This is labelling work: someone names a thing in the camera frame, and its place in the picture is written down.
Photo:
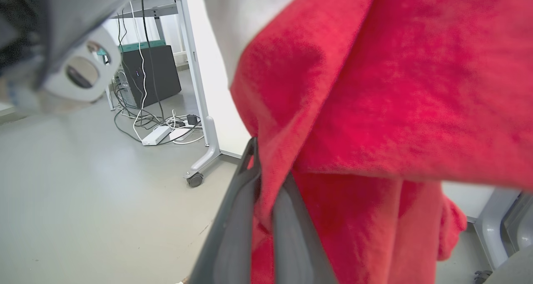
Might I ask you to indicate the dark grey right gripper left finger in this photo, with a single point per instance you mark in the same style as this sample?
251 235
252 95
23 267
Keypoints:
227 234

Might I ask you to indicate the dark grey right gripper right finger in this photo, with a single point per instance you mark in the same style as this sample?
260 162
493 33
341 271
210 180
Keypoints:
295 242

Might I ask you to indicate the red fleece clothing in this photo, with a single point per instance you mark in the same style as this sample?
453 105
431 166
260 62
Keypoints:
374 88

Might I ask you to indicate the grey partition foot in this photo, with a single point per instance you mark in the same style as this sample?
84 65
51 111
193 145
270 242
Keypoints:
520 221
210 148
493 225

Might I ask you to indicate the white power adapter box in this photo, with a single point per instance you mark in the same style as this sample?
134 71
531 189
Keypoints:
180 133

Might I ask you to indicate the black plug adapter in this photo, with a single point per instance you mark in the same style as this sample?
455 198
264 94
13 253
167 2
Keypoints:
191 119

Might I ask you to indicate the white power strip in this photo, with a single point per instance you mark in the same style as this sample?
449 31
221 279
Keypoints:
156 135

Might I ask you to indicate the black computer tower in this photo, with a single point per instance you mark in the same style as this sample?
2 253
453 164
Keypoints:
154 75

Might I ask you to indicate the teal flat box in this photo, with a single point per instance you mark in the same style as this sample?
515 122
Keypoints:
137 47

